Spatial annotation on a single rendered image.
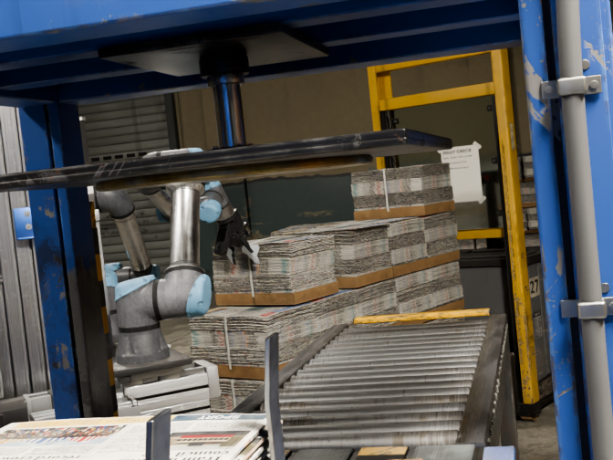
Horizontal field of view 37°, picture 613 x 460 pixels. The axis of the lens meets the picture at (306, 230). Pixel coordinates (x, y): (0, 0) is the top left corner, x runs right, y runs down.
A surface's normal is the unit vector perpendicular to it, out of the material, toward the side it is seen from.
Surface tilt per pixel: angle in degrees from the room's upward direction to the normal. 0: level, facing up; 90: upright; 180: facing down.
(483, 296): 90
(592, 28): 90
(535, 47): 90
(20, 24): 90
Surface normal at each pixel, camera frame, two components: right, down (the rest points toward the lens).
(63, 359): -0.24, 0.07
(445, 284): 0.81, -0.06
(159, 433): 0.97, 0.06
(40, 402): 0.40, 0.00
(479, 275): -0.59, 0.11
